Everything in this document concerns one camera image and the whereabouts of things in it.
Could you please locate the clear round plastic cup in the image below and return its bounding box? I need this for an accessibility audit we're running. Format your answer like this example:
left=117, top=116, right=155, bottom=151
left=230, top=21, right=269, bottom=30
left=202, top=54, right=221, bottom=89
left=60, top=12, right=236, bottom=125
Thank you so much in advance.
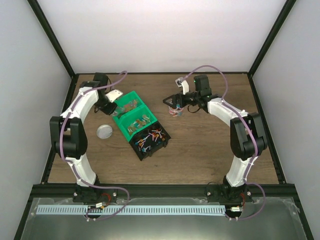
left=168, top=106, right=184, bottom=117

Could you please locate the clear round cup lid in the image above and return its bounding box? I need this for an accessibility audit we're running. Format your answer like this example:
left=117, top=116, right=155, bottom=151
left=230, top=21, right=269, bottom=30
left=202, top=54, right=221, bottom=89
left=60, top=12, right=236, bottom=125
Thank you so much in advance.
left=96, top=124, right=113, bottom=139

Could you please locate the green two-compartment candy bin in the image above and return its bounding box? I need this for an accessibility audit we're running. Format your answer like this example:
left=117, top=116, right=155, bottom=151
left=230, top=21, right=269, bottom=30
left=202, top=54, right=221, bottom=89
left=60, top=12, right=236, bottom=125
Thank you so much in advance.
left=112, top=91, right=158, bottom=142

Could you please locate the black lollipop bin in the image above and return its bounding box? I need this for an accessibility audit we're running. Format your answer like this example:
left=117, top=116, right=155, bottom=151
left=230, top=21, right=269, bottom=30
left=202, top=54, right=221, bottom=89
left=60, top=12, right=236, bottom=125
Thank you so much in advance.
left=129, top=121, right=171, bottom=161

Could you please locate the silver metal scoop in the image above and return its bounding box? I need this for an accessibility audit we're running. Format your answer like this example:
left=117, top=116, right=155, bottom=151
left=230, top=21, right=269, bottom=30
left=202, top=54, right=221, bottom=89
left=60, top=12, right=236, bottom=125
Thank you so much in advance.
left=111, top=106, right=126, bottom=118

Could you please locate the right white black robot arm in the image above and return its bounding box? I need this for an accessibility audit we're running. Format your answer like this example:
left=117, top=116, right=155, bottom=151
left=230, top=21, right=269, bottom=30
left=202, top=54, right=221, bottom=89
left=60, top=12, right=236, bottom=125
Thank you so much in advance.
left=163, top=74, right=268, bottom=202

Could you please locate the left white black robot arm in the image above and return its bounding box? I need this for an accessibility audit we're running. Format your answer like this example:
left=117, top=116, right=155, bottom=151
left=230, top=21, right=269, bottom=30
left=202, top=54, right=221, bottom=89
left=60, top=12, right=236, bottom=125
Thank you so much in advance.
left=49, top=72, right=122, bottom=203

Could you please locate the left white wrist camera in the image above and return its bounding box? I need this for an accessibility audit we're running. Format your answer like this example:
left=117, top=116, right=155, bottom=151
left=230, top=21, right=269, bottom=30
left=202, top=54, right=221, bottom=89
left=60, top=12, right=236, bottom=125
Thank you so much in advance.
left=105, top=89, right=123, bottom=103

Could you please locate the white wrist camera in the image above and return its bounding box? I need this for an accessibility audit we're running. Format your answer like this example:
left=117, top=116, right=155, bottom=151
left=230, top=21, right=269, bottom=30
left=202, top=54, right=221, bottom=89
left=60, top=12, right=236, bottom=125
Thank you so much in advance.
left=105, top=89, right=123, bottom=103
left=175, top=77, right=190, bottom=95

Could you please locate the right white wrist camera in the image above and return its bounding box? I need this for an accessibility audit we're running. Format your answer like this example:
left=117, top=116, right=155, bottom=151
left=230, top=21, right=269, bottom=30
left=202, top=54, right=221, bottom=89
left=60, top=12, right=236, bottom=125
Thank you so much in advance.
left=175, top=77, right=190, bottom=95

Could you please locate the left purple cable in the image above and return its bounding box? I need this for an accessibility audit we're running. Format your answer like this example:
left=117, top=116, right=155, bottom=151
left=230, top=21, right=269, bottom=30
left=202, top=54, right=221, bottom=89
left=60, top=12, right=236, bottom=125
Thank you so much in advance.
left=59, top=70, right=130, bottom=222

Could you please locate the purple cable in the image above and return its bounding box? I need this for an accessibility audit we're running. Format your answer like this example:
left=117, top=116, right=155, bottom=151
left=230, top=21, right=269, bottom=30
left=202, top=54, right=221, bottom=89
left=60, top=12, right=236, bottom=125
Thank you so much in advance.
left=59, top=70, right=130, bottom=222
left=182, top=64, right=266, bottom=221

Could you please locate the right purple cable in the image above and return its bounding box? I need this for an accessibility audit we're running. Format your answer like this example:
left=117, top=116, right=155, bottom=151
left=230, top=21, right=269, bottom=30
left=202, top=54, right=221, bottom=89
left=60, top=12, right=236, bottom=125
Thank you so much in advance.
left=182, top=64, right=266, bottom=221

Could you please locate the light blue slotted cable duct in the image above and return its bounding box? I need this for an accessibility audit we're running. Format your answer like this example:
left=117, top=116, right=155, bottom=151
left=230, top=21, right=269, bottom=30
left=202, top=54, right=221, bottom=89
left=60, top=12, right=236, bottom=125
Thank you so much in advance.
left=35, top=204, right=226, bottom=216

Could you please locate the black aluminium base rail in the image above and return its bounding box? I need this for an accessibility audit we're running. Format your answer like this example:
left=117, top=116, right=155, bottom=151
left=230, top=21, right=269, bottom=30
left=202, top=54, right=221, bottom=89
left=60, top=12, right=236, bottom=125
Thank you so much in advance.
left=29, top=183, right=298, bottom=204

